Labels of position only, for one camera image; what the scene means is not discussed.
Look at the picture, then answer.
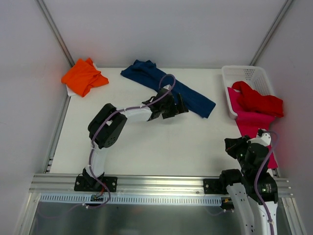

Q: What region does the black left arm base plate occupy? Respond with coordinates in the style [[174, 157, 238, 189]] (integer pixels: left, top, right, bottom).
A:
[[74, 175, 118, 192]]

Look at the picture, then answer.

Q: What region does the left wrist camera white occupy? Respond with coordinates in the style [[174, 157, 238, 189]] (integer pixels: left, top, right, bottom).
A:
[[163, 85, 172, 91]]

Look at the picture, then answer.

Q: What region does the left corner metal profile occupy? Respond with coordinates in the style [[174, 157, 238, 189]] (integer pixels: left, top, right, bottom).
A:
[[35, 0, 75, 67]]

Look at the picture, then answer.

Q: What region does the orange folded t shirt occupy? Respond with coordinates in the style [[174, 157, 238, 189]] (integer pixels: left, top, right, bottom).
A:
[[61, 57, 110, 98]]

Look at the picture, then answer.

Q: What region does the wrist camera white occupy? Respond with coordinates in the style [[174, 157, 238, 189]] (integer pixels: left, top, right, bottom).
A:
[[249, 129, 271, 147], [163, 85, 172, 91]]

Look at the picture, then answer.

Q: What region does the white slotted cable duct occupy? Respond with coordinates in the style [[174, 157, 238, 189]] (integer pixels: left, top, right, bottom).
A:
[[39, 193, 222, 207]]

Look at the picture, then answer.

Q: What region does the red t shirt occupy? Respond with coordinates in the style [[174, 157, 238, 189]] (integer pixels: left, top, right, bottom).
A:
[[232, 81, 284, 118]]

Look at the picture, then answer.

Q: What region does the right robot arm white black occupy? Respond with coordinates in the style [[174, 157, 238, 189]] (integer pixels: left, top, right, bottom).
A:
[[219, 132, 278, 235]]

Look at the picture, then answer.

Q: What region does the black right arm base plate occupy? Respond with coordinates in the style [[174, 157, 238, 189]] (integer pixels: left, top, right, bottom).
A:
[[202, 178, 228, 195]]

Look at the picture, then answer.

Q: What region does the blue printed t shirt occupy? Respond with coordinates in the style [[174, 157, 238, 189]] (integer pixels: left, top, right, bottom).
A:
[[120, 60, 216, 118]]

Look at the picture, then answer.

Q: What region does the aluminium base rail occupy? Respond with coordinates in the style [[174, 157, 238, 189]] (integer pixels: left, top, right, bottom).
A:
[[28, 173, 293, 198]]

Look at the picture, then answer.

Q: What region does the white plastic basket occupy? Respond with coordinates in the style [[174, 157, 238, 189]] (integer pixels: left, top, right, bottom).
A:
[[222, 65, 276, 119]]

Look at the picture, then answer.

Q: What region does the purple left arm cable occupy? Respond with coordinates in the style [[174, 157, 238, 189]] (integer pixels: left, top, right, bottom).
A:
[[88, 73, 177, 210]]

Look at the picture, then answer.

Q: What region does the corner metal profile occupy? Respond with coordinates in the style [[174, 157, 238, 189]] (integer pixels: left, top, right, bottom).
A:
[[35, 0, 75, 67], [249, 0, 294, 66]]

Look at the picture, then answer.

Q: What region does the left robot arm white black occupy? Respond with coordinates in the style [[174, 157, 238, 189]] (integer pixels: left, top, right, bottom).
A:
[[79, 87, 189, 191]]

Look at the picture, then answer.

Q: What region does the pink t shirt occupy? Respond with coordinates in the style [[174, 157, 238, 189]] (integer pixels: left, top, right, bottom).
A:
[[226, 86, 278, 169]]

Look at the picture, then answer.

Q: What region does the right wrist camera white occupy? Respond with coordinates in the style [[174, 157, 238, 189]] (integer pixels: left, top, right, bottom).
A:
[[249, 129, 271, 147]]

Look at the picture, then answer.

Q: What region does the right corner metal profile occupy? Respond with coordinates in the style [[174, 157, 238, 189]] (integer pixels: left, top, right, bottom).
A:
[[249, 0, 294, 66]]

